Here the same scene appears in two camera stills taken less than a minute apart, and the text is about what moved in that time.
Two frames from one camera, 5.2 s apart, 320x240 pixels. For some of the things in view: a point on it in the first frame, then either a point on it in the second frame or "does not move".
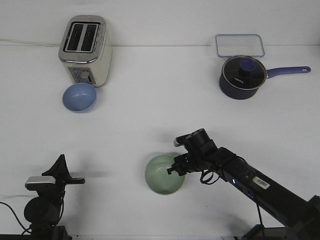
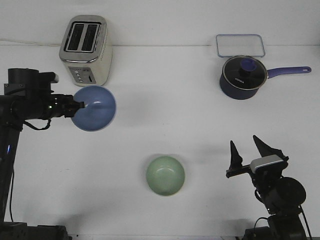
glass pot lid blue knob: [244, 72] does not move
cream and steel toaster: [86, 50] does not move
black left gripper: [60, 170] → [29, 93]
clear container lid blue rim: [233, 45] does not move
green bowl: [157, 177] does not move
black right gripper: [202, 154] → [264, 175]
